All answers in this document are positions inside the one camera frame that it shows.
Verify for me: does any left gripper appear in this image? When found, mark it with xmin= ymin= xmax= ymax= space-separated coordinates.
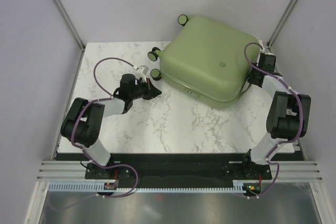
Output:
xmin=130 ymin=78 xmax=161 ymax=100

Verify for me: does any green suitcase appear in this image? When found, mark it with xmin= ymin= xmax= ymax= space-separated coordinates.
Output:
xmin=158 ymin=15 xmax=260 ymax=109

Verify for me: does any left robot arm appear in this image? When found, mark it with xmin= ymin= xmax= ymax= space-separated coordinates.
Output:
xmin=60 ymin=73 xmax=162 ymax=179

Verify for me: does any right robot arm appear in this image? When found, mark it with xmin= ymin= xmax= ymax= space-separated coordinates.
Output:
xmin=240 ymin=53 xmax=311 ymax=179

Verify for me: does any green suitcase wheel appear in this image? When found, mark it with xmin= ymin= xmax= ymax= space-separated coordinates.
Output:
xmin=150 ymin=68 xmax=162 ymax=81
xmin=147 ymin=47 xmax=161 ymax=62
xmin=177 ymin=14 xmax=189 ymax=26

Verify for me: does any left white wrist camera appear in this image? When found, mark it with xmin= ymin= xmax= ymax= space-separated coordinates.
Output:
xmin=133 ymin=65 xmax=149 ymax=82

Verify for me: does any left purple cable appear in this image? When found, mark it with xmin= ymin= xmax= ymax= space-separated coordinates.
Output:
xmin=70 ymin=57 xmax=139 ymax=200

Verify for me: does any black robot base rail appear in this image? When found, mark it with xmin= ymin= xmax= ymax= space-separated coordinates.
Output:
xmin=85 ymin=154 xmax=272 ymax=189

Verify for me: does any right aluminium frame post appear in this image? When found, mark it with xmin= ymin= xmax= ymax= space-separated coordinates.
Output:
xmin=266 ymin=0 xmax=299 ymax=49

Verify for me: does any aluminium frame post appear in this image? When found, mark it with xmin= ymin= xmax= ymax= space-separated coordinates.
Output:
xmin=52 ymin=0 xmax=86 ymax=52
xmin=266 ymin=0 xmax=299 ymax=49

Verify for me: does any left aluminium frame post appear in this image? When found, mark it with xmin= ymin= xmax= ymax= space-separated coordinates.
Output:
xmin=52 ymin=0 xmax=86 ymax=52

